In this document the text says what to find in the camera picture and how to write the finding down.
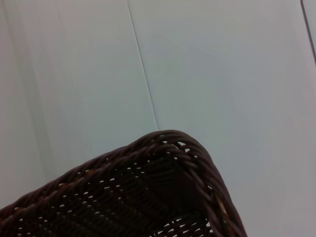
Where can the dark brown woven basket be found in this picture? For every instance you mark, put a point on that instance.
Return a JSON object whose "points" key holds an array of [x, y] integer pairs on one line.
{"points": [[118, 195]]}

